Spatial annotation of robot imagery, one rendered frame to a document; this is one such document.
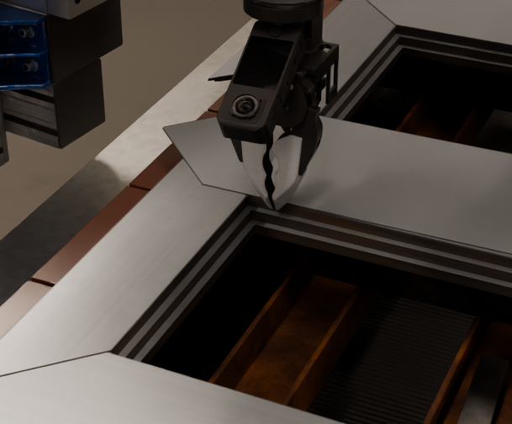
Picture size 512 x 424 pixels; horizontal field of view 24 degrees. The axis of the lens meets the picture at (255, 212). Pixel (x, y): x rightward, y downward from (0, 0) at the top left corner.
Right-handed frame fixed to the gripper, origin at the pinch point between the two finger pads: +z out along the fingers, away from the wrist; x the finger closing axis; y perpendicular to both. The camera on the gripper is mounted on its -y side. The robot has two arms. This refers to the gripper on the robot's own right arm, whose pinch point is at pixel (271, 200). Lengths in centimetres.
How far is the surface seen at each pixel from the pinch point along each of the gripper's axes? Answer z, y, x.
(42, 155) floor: 85, 123, 114
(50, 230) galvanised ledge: 17.5, 9.0, 32.3
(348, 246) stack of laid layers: 3.0, -0.2, -8.0
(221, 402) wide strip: 0.9, -27.2, -7.8
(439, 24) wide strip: 0.5, 47.8, -1.8
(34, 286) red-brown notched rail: 3.0, -17.8, 15.4
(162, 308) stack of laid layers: 2.0, -17.1, 2.7
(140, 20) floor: 85, 204, 132
